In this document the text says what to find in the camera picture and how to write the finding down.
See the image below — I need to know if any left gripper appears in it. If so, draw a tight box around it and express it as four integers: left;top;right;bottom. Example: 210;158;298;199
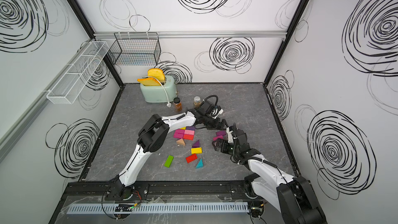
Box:
202;115;230;131

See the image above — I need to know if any purple triangle block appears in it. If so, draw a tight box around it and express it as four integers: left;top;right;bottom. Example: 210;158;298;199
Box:
192;140;201;148

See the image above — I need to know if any teal triangle block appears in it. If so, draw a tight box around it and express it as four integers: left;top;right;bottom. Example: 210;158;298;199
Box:
196;159;204;169

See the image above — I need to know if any red block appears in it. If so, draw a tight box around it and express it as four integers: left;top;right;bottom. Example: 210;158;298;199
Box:
183;134;194;141
186;153;198;163

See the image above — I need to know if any light pink block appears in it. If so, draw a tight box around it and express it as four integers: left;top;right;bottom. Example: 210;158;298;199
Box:
184;130;195;135

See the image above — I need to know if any tan triangle block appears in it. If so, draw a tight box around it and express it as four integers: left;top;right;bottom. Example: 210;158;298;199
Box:
176;139;186;146

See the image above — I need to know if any magenta speckled block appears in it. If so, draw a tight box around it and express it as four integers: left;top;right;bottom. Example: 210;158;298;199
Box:
173;133;184;139

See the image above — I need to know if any green block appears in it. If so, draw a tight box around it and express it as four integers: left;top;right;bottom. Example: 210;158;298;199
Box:
164;155;174;168

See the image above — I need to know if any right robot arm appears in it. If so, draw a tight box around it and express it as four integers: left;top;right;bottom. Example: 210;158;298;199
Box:
212;125;327;224

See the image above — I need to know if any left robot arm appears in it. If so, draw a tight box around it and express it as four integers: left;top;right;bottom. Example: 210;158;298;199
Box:
118;100;228;187

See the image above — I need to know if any brown spice jar silver lid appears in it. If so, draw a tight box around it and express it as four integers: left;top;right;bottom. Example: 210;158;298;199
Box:
193;96;202;108

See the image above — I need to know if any magenta block beside yellow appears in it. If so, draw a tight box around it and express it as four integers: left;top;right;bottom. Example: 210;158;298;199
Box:
175;129;186;134

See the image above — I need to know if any red pepper spice jar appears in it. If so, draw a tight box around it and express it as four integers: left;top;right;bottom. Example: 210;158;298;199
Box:
173;97;182;112

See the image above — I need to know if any mint green toaster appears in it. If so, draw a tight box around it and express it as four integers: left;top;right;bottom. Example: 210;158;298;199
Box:
140;75;177;103

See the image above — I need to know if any back yellow toast slice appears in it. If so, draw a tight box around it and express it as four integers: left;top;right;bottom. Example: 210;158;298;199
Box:
147;68;165;82

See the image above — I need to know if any yellow toast slice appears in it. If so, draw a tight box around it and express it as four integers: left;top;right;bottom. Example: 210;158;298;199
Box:
137;77;162;87
147;68;165;82

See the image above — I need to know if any front yellow toast slice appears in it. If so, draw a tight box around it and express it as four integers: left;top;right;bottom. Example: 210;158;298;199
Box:
137;77;162;87

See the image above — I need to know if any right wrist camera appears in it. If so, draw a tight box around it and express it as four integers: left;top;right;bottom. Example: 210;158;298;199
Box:
226;126;234;144

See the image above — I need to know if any white toaster power cable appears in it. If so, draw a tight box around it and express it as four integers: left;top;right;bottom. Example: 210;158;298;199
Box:
153;77;172;108

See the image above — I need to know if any black wire basket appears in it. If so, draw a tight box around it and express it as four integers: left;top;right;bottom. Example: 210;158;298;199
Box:
108;32;161;66

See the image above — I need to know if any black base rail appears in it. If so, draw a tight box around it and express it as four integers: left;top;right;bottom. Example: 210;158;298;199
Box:
63;179;313;201

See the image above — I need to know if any grey slotted cable duct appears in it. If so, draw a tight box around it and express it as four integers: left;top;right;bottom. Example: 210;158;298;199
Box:
66;202;249;215

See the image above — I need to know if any white mesh wall shelf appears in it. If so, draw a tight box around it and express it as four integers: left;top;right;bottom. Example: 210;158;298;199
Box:
47;41;109;104

